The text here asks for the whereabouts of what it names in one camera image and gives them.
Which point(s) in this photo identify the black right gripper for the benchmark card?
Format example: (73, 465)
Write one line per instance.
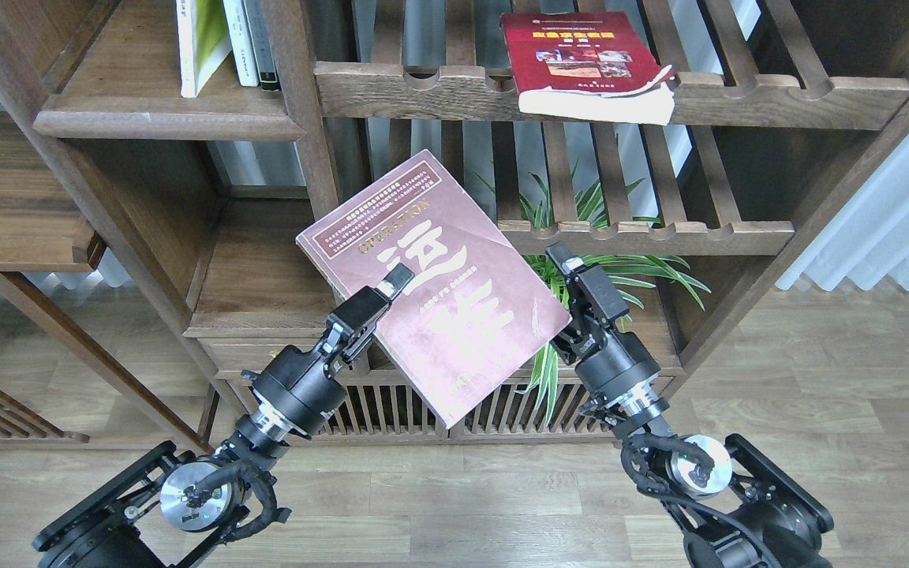
(613, 365)

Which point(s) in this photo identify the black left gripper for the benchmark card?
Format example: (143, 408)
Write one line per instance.
(297, 391)

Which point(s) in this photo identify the dark brown book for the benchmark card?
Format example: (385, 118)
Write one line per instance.
(474, 311)

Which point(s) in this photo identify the red book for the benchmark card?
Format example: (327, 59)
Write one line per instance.
(586, 66)

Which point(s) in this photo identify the yellow green book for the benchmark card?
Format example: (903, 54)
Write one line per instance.
(204, 42)

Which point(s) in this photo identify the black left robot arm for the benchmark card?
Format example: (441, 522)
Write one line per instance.
(228, 495)

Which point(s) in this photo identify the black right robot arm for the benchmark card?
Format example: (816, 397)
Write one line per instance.
(734, 507)

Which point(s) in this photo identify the green spider plant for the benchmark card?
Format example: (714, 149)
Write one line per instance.
(622, 271)

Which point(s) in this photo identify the dark wooden bookshelf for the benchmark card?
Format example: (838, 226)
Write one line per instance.
(196, 197)

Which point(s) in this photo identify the grey black upright book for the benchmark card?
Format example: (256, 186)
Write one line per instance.
(267, 75)

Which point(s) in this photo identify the white upright book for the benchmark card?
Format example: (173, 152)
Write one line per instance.
(241, 42)

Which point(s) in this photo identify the white curtain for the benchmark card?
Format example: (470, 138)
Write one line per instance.
(868, 240)

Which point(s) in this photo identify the wooden side table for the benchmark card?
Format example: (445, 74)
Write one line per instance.
(41, 230)

